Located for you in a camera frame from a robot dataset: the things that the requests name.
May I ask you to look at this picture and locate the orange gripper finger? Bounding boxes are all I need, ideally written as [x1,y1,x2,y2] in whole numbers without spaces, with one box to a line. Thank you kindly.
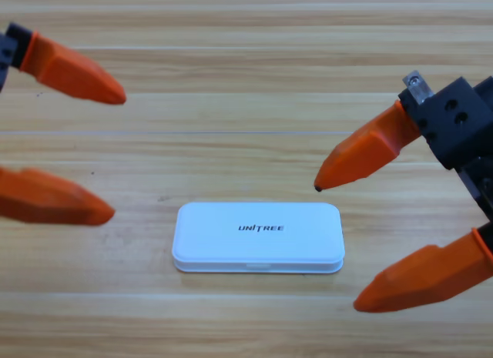
[352,226,493,314]
[0,166,116,227]

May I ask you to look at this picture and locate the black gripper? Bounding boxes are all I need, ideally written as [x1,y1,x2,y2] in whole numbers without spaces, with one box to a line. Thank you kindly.
[0,21,128,106]
[313,67,493,258]

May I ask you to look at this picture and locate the white Unitree pencil case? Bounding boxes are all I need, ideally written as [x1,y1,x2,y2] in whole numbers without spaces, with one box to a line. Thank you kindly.
[171,202,346,275]

